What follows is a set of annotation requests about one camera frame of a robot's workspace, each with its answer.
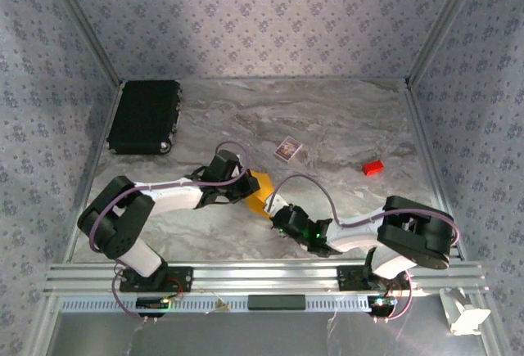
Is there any yellow paper sheet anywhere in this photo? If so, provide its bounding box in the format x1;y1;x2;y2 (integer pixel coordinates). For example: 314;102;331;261
245;169;274;220

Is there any small purple card box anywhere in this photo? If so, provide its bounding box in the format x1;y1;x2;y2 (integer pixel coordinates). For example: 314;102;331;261
273;135;305;164

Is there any black rectangular bar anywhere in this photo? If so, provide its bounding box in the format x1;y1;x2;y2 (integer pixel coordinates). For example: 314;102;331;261
246;295;307;312

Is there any small red block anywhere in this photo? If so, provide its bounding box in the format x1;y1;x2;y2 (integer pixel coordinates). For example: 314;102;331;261
362;159;386;177

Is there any black ribbed hard case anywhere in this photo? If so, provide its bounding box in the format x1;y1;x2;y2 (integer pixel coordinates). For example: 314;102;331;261
105;79;184;155

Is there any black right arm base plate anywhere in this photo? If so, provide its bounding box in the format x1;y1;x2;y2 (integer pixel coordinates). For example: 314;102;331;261
337;264;413;291

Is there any wide aluminium rail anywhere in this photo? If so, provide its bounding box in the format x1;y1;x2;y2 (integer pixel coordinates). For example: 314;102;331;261
43;261;490;296

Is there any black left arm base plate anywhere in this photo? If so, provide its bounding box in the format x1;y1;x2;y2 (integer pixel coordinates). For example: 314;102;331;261
118;265;194;294

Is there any aluminium frame bar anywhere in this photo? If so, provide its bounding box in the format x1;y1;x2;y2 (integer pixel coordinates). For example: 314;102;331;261
64;81;126;263
404;83;468;261

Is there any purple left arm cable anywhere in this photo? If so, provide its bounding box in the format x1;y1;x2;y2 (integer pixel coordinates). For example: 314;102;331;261
88;139;253;324

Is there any slotted grey cable duct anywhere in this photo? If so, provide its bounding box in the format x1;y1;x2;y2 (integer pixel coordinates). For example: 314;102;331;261
59;295;394;314

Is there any white plastic bracket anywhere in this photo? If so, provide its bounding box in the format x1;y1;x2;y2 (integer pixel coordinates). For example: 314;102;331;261
438;286;492;336

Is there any aluminium frame post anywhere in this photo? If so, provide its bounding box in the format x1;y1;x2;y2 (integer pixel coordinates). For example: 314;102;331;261
43;0;124;85
407;0;490;85

